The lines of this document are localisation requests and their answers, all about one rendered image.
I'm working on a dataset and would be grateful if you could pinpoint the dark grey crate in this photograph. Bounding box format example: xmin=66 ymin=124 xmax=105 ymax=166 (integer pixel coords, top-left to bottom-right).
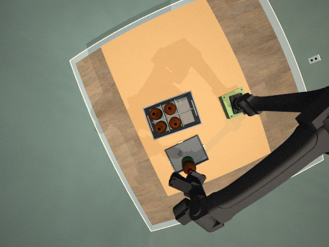
xmin=142 ymin=92 xmax=199 ymax=140

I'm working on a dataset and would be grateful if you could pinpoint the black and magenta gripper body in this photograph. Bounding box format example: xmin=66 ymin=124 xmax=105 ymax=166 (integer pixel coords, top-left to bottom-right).
xmin=186 ymin=170 xmax=206 ymax=192

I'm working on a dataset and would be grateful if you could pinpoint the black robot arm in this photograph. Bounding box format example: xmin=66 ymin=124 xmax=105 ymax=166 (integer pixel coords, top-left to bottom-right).
xmin=169 ymin=86 xmax=329 ymax=233

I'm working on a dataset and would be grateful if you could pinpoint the brown glass bottle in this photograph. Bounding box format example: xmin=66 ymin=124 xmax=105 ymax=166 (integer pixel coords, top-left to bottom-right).
xmin=164 ymin=103 xmax=176 ymax=115
xmin=150 ymin=108 xmax=163 ymax=120
xmin=154 ymin=120 xmax=167 ymax=134
xmin=169 ymin=117 xmax=181 ymax=129

